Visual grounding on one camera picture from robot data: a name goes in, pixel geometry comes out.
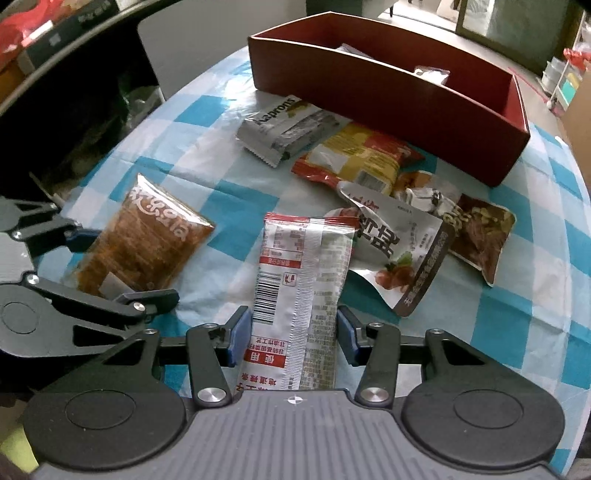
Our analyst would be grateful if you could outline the orange brown snack packet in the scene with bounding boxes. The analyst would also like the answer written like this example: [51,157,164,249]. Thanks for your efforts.
[64,173,215,299]

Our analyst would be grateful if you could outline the red white long snack packet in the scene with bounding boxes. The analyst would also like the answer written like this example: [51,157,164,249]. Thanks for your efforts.
[236,213,359,391]

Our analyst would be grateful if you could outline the white duck snack packet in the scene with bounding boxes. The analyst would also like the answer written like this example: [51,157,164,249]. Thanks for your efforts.
[335,180,456,317]

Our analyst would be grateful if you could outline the Kaprons silver snack packet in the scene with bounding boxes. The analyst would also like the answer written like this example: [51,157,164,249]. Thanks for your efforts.
[236,95,351,168]

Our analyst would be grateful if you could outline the silver white snack packet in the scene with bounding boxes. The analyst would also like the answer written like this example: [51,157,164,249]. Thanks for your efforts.
[337,43,451,85]

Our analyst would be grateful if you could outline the blue white checkered tablecloth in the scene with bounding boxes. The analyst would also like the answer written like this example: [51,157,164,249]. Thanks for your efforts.
[62,49,590,472]

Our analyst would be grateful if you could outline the dark brown snack packet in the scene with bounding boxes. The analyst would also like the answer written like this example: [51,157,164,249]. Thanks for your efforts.
[393,170,518,288]

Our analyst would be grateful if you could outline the red yellow snack packet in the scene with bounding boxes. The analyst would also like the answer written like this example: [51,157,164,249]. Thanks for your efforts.
[291,122,425,195]

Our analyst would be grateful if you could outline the red cardboard box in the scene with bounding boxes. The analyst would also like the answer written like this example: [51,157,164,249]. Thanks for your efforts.
[247,12,530,187]

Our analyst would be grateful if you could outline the brown cardboard box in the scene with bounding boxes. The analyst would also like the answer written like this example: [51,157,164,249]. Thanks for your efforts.
[561,69,591,170]

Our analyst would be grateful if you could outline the framed glass panel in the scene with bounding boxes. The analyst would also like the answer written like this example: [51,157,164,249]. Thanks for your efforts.
[454,0,584,74]

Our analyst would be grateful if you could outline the red plastic bag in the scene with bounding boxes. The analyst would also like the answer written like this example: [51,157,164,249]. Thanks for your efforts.
[563,48,591,72]

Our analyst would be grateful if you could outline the white wire shelf rack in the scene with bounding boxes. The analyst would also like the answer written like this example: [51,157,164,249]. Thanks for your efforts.
[538,42,590,111]

